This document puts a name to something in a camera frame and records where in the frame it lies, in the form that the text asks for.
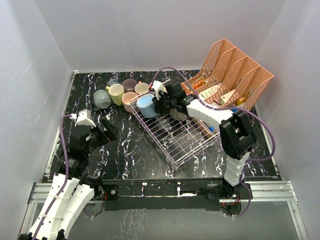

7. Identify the yellow-green mug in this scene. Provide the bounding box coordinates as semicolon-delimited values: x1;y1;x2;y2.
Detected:
105;83;125;106

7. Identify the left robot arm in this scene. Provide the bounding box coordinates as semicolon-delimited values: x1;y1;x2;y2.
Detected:
18;114;119;240

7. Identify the pink mug white inside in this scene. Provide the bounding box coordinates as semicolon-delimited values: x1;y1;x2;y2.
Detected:
134;82;150;95

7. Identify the light blue mug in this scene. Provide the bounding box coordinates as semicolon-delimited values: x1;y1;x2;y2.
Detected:
136;94;157;118

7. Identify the small grey-blue cup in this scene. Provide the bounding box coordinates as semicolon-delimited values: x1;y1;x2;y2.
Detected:
107;79;118;87

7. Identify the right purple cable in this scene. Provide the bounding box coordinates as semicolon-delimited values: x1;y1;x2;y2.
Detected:
151;67;277;218

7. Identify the black front rail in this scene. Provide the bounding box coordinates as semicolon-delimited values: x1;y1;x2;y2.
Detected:
82;177;253;212

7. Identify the purple mug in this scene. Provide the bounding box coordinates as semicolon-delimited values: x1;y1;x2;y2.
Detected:
122;79;138;93

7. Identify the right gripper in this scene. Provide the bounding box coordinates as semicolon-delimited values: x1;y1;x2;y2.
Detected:
152;91;176;115

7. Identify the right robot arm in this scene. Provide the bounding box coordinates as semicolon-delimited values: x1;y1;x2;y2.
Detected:
150;80;257;199

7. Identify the white wire dish rack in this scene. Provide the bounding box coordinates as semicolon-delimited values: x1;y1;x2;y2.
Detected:
131;91;219;170

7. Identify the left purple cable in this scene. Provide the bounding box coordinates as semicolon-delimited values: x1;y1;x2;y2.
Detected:
31;114;78;240

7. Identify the purple cable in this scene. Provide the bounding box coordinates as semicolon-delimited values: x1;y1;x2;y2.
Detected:
31;114;78;240
151;67;277;218

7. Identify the grey mug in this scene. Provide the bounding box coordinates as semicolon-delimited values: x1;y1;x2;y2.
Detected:
93;89;112;110

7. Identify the peach desk organizer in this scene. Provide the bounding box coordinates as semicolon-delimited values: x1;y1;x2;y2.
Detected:
181;38;274;111

